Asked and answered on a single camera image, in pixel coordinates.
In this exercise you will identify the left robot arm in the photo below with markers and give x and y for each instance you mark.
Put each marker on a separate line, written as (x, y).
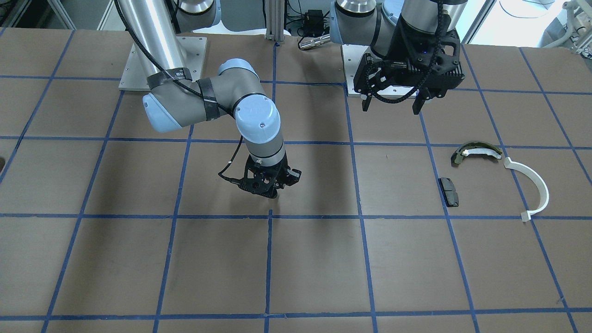
(355, 21)

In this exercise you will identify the silver metal cylinder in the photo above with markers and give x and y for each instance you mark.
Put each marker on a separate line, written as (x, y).
(313, 42)

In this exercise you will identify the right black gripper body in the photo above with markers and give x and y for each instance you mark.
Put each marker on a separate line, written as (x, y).
(292, 175)

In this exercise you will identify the black power adapter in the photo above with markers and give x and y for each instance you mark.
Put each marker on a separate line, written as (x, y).
(313, 23)

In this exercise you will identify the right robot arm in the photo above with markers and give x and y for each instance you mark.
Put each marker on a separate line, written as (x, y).
(175, 100)

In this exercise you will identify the black brake pad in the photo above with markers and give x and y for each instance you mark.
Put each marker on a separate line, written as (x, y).
(449, 192)

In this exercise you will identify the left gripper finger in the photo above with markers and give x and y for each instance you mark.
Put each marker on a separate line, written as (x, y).
(366, 100)
(418, 103)

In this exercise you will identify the white curved plastic part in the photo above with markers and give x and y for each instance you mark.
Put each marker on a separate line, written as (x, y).
(537, 180)

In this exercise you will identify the aluminium frame post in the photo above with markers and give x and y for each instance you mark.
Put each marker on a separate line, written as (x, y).
(274, 20)

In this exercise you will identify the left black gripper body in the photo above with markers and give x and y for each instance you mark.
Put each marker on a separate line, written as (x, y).
(401, 46)

